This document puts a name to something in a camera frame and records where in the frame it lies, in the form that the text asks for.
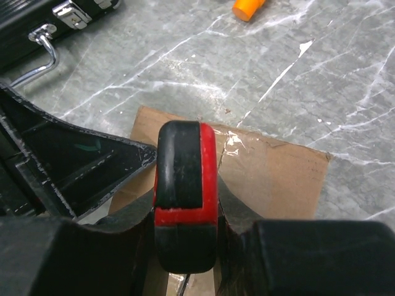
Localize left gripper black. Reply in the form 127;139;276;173
1;84;157;219

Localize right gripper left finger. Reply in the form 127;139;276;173
1;192;156;295

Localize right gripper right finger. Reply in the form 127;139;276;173
215;181;394;295

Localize brown cardboard express box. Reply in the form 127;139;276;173
109;106;330;295

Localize red black utility knife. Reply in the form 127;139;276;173
153;120;218;274

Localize black speaker case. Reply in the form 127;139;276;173
1;0;121;73

